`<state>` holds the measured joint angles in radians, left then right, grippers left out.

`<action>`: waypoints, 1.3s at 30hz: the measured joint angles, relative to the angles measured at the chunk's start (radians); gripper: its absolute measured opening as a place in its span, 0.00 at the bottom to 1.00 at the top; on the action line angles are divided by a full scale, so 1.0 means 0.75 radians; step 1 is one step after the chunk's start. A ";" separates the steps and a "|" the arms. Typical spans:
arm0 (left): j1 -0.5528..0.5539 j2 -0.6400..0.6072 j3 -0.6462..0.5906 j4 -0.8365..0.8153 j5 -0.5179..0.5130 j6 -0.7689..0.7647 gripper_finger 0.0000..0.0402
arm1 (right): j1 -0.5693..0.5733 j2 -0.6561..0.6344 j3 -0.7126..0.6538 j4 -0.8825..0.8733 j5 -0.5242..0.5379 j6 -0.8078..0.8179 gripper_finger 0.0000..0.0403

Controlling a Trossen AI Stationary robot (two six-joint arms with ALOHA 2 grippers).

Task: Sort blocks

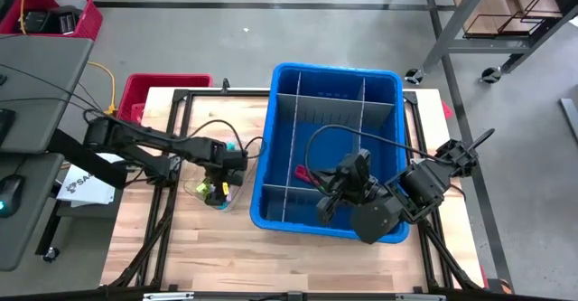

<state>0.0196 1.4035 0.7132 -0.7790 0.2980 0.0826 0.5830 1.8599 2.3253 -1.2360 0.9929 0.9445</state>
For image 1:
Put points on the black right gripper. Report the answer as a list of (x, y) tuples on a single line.
[(359, 181)]

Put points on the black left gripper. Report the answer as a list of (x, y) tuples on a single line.
[(232, 170)]

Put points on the clear plastic container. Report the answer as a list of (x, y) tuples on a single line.
[(192, 179)]

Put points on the large blue plastic bin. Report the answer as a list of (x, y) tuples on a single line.
[(334, 161)]

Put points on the blue toy block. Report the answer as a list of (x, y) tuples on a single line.
[(231, 146)]

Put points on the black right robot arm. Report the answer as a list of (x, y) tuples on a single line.
[(424, 188)]

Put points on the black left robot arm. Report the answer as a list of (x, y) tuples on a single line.
[(149, 140)]

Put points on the small yellow tag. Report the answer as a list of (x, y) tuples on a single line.
[(224, 188)]

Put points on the small green toy block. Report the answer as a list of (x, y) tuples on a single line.
[(202, 187)]

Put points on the empty red plastic basket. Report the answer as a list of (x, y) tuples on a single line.
[(149, 86)]

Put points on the white printed paper sheet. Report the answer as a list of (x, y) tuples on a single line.
[(86, 188)]

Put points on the black diagonal bar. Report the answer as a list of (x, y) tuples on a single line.
[(86, 158)]

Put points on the black caster wheel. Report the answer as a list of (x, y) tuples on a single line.
[(491, 75), (414, 76)]

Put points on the black desk leg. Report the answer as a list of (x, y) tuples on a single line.
[(50, 254)]

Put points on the grey desk top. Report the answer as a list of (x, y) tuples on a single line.
[(40, 79), (27, 237)]

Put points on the black computer mouse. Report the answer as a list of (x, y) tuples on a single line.
[(10, 194)]

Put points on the red basket with black devices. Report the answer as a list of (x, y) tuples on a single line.
[(90, 21)]

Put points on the metal rolling cart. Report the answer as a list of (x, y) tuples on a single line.
[(456, 21)]

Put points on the black flat device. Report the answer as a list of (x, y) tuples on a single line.
[(5, 125)]

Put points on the black box device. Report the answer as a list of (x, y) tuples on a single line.
[(65, 21), (34, 21)]

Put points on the brown cardboard box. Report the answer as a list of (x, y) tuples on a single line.
[(492, 2)]

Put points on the silver metal bracket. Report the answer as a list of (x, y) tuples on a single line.
[(420, 298), (167, 297)]

